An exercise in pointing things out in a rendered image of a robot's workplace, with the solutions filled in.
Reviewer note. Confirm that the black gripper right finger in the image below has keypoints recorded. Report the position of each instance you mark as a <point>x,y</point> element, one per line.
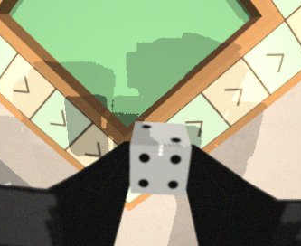
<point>227,210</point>

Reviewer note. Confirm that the grey die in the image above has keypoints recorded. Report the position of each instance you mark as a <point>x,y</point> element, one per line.
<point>160,155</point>

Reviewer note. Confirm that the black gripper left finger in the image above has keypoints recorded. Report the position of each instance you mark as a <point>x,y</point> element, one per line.
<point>84,209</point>

